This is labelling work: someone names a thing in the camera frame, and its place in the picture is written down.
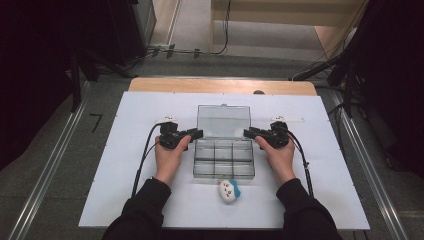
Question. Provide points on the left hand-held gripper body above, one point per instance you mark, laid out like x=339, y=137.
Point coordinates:
x=170, y=138

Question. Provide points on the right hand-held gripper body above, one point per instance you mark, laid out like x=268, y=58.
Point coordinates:
x=276, y=136

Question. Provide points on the clear grey compartment box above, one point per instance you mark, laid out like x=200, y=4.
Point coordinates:
x=223, y=156

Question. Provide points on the white and blue plush toy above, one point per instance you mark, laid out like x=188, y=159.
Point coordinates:
x=228, y=193

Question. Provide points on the person's left hand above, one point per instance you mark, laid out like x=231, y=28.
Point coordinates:
x=168, y=163

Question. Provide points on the person's right hand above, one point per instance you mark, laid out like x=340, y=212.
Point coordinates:
x=281, y=163

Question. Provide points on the wooden table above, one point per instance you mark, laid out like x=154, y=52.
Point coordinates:
x=216, y=86

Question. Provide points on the black metal stand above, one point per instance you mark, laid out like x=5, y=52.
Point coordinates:
x=78, y=73
x=333, y=68

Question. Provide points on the black cabinet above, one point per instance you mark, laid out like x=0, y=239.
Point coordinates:
x=130, y=26

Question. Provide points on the beige wooden cabinet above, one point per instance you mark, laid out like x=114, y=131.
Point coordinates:
x=283, y=13

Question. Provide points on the black curtain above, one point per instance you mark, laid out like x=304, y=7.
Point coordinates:
x=30, y=66
x=393, y=66

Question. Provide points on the metal floor rail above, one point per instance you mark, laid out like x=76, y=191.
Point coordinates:
x=50, y=163
x=366, y=160

